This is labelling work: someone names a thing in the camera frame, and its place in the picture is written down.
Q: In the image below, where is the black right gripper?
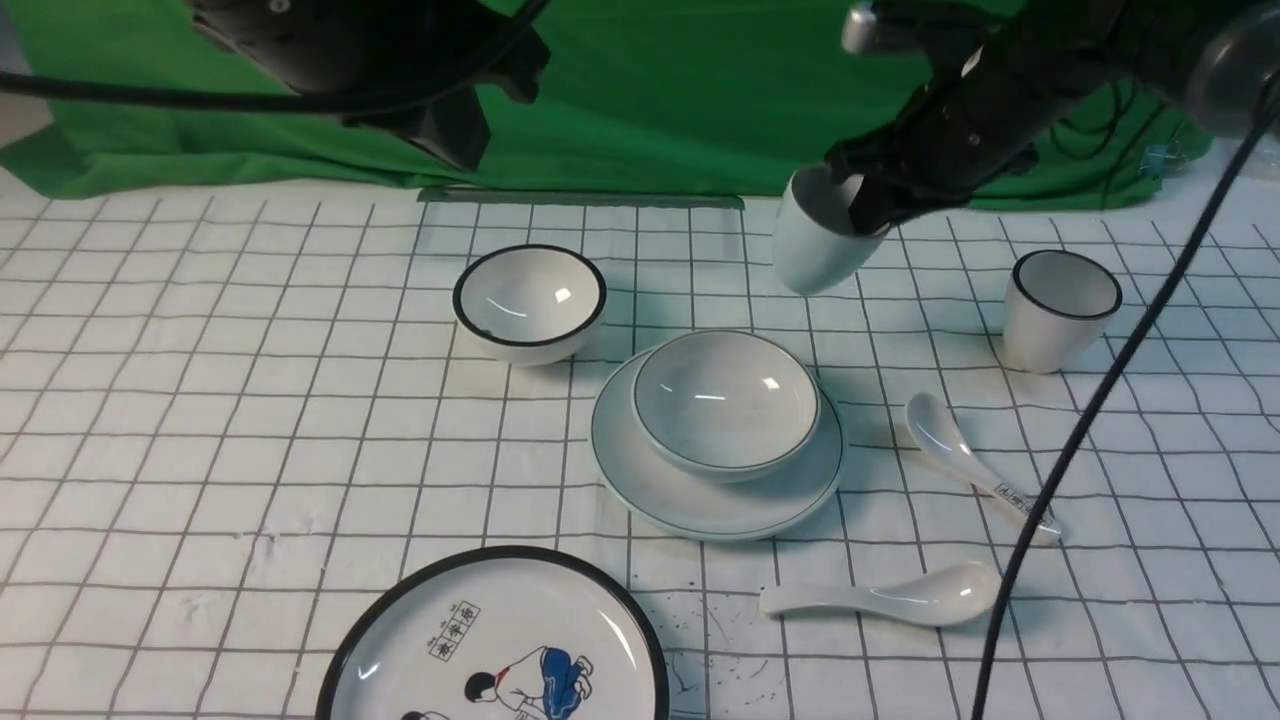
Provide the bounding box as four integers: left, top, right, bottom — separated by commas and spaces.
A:
824, 76, 1046, 237

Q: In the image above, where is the pale green cup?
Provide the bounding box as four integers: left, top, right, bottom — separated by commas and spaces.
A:
772, 167, 887, 296

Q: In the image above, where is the green-rimmed white bowl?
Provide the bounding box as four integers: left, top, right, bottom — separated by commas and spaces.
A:
631, 329, 823, 484

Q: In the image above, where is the plain white spoon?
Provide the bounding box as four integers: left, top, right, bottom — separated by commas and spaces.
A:
758, 561, 1002, 628

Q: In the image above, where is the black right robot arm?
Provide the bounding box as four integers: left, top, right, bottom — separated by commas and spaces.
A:
826, 1, 1279, 237

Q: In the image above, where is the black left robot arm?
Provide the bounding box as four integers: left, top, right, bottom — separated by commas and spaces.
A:
189, 1, 552, 172

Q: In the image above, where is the metal clip on backdrop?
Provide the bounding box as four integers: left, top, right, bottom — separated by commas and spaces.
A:
1139, 142, 1187, 179

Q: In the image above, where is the black-rimmed white cup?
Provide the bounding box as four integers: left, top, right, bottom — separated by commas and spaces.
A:
1002, 249, 1123, 375

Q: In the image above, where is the white spoon with lettering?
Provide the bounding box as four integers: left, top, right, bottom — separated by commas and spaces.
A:
905, 392, 1036, 527

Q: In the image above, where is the green backdrop cloth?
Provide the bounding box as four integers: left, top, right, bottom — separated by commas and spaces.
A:
3, 1, 1222, 210

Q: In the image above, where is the green-rimmed white plate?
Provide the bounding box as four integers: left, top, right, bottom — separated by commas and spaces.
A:
589, 351, 844, 542

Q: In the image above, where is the black-rimmed white bowl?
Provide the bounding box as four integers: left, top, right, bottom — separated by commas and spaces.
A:
452, 243, 608, 366

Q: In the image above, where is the black-rimmed illustrated plate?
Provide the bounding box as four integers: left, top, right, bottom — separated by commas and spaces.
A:
315, 546, 672, 719

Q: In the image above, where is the white black-grid tablecloth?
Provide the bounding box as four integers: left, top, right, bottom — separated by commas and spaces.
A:
0, 193, 1280, 720

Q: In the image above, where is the black cable right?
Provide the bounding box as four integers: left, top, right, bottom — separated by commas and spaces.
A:
970, 95, 1280, 720

